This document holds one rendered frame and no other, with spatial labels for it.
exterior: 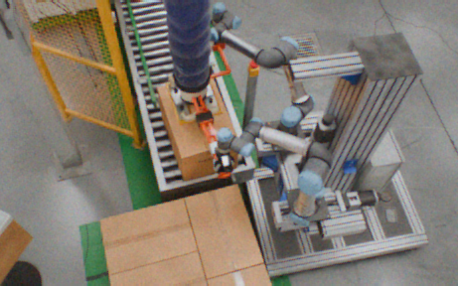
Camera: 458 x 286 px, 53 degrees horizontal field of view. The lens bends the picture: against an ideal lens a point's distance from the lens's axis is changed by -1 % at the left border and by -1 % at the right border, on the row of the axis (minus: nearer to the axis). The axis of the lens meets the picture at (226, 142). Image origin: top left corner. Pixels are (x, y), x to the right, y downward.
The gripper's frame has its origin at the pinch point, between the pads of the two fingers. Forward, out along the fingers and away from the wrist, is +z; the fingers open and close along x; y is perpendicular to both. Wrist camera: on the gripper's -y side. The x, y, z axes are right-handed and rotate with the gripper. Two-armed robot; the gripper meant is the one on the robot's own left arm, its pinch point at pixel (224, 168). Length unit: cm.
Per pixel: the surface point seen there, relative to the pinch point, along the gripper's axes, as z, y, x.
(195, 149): 30.0, 33.5, 8.2
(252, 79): 36, 81, -49
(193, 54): -44, 49, 2
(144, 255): 71, -12, 58
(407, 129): 125, 48, -198
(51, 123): 55, 100, 100
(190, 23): -67, 48, 3
